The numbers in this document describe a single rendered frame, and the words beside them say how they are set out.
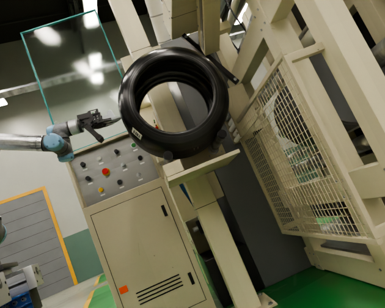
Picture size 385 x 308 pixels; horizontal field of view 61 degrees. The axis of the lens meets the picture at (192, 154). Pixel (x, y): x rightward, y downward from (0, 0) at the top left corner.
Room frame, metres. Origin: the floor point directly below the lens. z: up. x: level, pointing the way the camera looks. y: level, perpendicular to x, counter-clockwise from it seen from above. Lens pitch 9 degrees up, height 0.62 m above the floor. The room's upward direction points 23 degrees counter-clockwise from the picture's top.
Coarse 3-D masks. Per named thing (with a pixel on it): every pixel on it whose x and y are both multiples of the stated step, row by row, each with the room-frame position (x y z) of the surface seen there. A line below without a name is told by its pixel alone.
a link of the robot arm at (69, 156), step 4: (68, 140) 1.53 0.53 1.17; (68, 144) 1.50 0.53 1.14; (68, 148) 1.50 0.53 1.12; (64, 152) 1.47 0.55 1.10; (68, 152) 1.52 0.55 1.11; (72, 152) 1.54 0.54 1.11; (60, 156) 1.51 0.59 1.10; (64, 156) 1.51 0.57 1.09; (68, 156) 1.52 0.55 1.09; (72, 156) 1.53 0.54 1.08; (60, 160) 1.51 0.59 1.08; (64, 160) 1.53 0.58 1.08; (68, 160) 1.55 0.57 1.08
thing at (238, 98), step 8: (232, 88) 1.87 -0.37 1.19; (240, 88) 1.87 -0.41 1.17; (232, 96) 1.87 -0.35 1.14; (240, 96) 1.87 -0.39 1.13; (248, 96) 1.88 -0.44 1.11; (232, 104) 1.86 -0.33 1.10; (240, 104) 1.87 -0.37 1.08; (232, 112) 1.86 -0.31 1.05; (240, 112) 1.87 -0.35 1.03; (248, 112) 1.87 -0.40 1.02; (232, 120) 1.93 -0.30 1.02; (232, 128) 1.97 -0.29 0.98; (240, 128) 1.86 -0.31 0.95; (232, 136) 2.05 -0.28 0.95; (240, 136) 1.86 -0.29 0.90; (248, 136) 2.06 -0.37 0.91
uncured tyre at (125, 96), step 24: (168, 48) 1.53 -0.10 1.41; (144, 72) 1.70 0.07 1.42; (168, 72) 1.78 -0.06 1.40; (192, 72) 1.77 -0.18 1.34; (216, 72) 1.55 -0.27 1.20; (120, 96) 1.50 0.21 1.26; (144, 96) 1.77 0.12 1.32; (216, 96) 1.53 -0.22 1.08; (144, 120) 1.48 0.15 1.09; (216, 120) 1.54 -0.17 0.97; (144, 144) 1.54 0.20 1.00; (168, 144) 1.51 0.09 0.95; (192, 144) 1.53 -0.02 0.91
